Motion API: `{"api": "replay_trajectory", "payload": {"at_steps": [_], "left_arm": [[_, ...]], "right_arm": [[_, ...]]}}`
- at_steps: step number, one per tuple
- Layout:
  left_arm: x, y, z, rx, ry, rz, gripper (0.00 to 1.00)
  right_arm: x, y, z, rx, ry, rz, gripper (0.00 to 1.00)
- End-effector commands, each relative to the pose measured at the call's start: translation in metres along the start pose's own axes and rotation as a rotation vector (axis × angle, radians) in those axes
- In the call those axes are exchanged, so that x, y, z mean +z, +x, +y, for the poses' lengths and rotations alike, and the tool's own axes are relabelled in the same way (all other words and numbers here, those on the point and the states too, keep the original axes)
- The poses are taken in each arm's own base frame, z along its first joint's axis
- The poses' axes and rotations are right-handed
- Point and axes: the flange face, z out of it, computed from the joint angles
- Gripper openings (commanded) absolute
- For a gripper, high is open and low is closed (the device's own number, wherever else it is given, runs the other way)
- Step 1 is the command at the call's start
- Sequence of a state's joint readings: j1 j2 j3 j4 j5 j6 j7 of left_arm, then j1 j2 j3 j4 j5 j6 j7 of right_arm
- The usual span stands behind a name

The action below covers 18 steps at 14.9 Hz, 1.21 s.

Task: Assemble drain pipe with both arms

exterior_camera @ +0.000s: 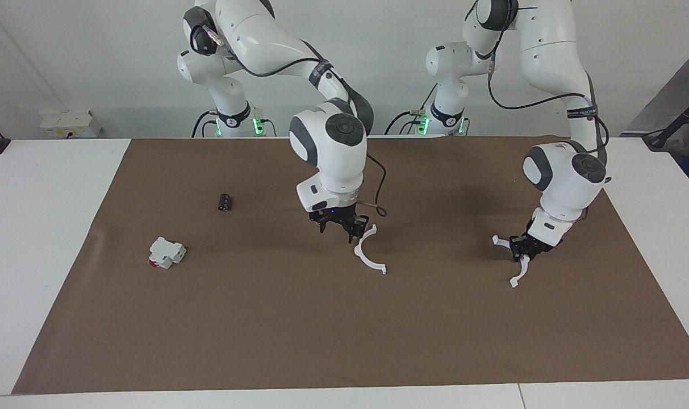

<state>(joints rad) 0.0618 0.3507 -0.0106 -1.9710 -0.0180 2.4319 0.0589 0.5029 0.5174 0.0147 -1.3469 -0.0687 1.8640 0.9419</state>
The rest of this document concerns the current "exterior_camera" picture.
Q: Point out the white wall socket box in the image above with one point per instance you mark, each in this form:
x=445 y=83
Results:
x=69 y=124

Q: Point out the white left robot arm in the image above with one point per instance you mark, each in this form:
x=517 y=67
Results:
x=566 y=170

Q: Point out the black tripod stand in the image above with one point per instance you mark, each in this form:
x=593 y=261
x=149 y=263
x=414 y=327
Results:
x=682 y=119

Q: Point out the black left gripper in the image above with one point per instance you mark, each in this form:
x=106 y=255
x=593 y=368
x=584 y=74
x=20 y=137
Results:
x=534 y=243

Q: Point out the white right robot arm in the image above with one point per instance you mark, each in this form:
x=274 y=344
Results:
x=333 y=147

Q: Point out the brown paper mat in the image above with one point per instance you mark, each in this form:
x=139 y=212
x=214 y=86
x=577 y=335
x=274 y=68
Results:
x=355 y=329

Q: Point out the black cylindrical capacitor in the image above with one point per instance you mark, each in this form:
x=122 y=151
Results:
x=225 y=203

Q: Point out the white circuit breaker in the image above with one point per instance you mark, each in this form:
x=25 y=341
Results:
x=165 y=253

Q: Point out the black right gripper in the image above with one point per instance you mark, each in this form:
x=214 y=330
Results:
x=338 y=217

